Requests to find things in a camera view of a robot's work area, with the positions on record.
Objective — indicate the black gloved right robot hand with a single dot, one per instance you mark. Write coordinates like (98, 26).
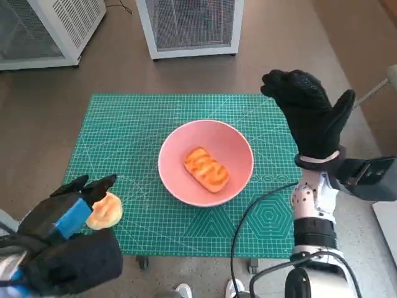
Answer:
(313, 124)

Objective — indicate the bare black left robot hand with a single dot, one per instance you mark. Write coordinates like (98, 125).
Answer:
(62, 214)

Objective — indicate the round toy bread bun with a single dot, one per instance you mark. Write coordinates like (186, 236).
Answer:
(107, 211)

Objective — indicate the long striped toy bread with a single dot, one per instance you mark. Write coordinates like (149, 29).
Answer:
(206, 169)

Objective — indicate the pink bowl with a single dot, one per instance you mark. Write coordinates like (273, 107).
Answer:
(173, 149)

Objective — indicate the person's grey trouser leg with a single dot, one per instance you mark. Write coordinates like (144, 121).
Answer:
(6, 218)

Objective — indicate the grey metal stand leg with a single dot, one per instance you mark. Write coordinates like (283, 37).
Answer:
(372, 91)

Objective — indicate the green cutting mat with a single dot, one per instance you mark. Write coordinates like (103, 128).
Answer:
(149, 217)

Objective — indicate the black table caster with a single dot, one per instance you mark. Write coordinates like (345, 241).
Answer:
(142, 263)
(252, 266)

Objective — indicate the white flat panel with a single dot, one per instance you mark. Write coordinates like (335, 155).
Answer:
(387, 232)

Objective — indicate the person's white shoe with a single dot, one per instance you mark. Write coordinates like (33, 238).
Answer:
(183, 291)
(234, 288)

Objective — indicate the white mesh-front cabinet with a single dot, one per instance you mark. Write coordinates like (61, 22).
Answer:
(192, 28)

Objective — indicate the white cabinet with louvred side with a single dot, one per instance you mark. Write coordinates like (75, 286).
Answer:
(74, 25)

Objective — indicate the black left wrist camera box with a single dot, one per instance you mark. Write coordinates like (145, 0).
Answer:
(80, 264)

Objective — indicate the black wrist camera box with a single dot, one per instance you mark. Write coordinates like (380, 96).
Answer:
(80, 264)
(372, 178)

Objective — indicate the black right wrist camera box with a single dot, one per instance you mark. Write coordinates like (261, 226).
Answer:
(372, 178)

